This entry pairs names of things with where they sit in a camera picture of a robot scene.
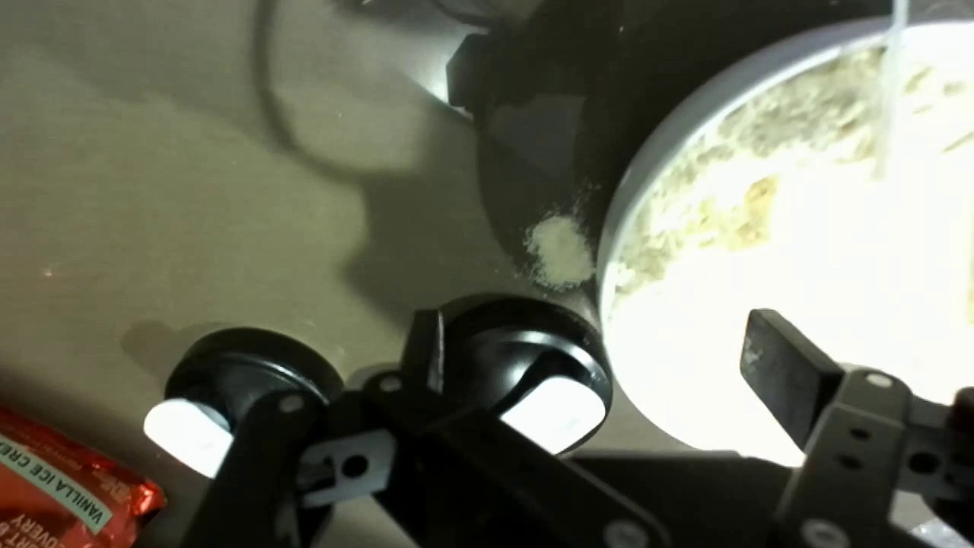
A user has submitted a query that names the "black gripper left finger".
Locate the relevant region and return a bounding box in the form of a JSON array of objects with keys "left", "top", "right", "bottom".
[{"left": 178, "top": 307, "right": 650, "bottom": 548}]

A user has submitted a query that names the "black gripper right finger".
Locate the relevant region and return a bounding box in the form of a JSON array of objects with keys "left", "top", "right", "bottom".
[{"left": 735, "top": 303, "right": 974, "bottom": 548}]

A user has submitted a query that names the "powder mix inside bowl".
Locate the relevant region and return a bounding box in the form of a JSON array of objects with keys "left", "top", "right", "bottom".
[{"left": 605, "top": 38, "right": 974, "bottom": 452}]

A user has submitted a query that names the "spilled white powder pile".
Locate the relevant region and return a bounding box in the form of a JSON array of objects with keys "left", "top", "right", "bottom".
[{"left": 519, "top": 209, "right": 595, "bottom": 295}]

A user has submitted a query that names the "white ceramic bowl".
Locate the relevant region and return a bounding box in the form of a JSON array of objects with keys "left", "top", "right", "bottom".
[{"left": 590, "top": 13, "right": 974, "bottom": 469}]

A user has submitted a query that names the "black red whey protein bag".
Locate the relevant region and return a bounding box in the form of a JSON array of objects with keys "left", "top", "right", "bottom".
[{"left": 0, "top": 405, "right": 171, "bottom": 548}]

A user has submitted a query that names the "white plastic spoon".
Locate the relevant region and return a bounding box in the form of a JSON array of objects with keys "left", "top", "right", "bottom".
[{"left": 874, "top": 0, "right": 912, "bottom": 184}]

